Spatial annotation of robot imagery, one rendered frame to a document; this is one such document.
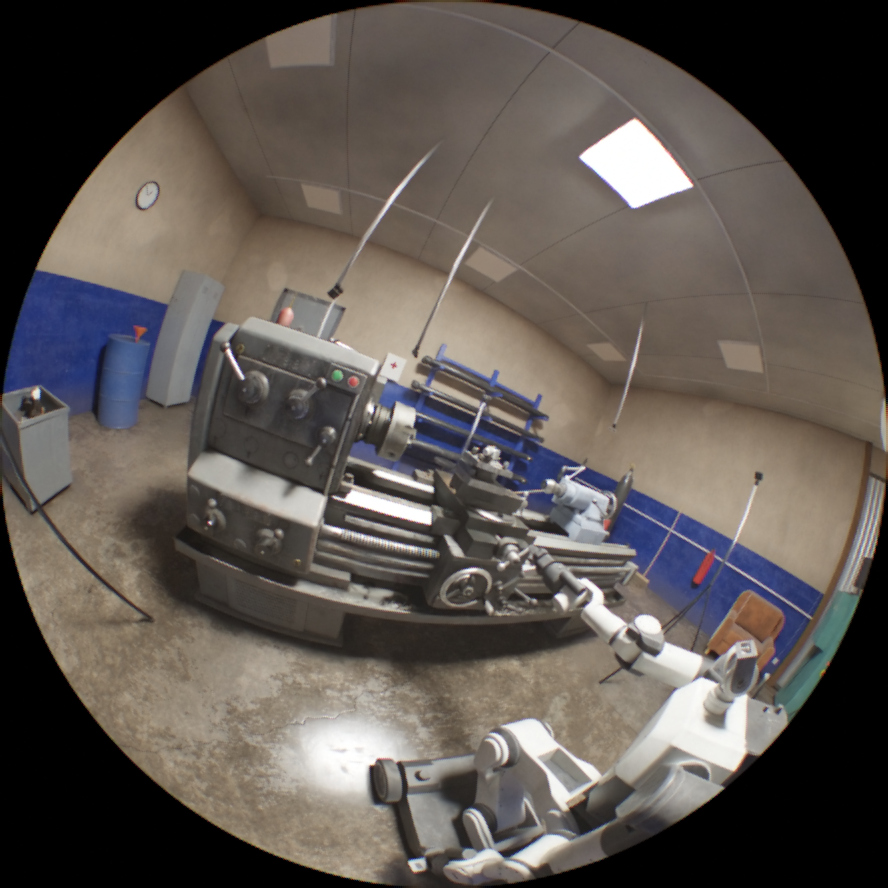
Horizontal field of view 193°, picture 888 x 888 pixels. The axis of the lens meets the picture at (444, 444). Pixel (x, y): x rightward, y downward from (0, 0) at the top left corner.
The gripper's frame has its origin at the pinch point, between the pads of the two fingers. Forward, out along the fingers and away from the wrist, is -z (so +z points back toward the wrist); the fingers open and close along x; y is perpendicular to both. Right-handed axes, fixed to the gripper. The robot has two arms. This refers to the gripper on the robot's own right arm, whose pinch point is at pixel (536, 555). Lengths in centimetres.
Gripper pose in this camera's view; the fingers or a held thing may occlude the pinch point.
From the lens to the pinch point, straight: 99.7
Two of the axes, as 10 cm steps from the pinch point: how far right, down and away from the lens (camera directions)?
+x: 4.1, 8.5, 3.3
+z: 2.7, 2.4, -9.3
